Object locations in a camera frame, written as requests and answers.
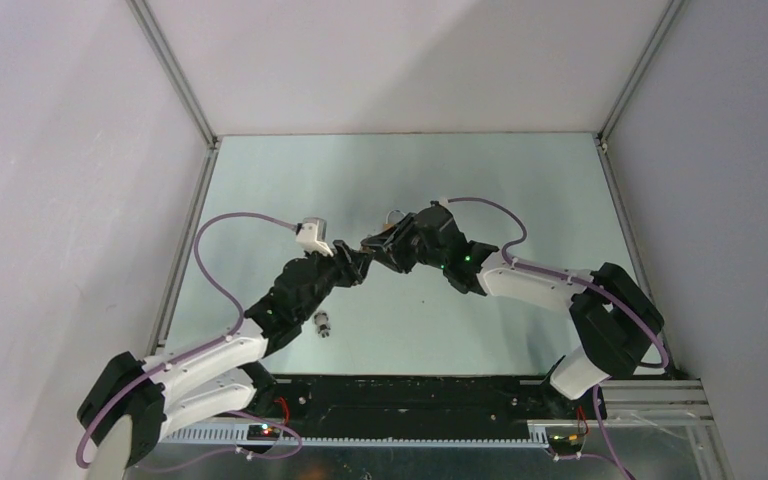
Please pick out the large brass padlock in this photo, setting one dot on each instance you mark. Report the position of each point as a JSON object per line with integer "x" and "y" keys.
{"x": 392, "y": 218}

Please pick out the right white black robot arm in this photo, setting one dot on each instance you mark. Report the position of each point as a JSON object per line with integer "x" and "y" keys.
{"x": 616, "y": 322}

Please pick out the left aluminium frame post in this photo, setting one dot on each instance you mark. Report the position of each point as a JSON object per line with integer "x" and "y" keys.
{"x": 158, "y": 42}

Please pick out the right aluminium frame post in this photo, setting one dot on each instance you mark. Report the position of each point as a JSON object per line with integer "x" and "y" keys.
{"x": 655, "y": 40}

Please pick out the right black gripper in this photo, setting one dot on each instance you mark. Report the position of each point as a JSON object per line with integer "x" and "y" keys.
{"x": 389, "y": 246}

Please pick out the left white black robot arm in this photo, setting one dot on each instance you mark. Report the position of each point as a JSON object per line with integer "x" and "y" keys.
{"x": 159, "y": 395}

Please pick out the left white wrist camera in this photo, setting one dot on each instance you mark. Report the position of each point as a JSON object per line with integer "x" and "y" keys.
{"x": 310, "y": 236}

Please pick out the aluminium frame post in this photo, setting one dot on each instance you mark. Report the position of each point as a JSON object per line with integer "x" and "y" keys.
{"x": 158, "y": 42}
{"x": 655, "y": 40}

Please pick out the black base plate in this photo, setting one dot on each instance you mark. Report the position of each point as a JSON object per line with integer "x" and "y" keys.
{"x": 412, "y": 408}

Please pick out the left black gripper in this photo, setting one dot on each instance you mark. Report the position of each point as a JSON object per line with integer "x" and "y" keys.
{"x": 355, "y": 263}

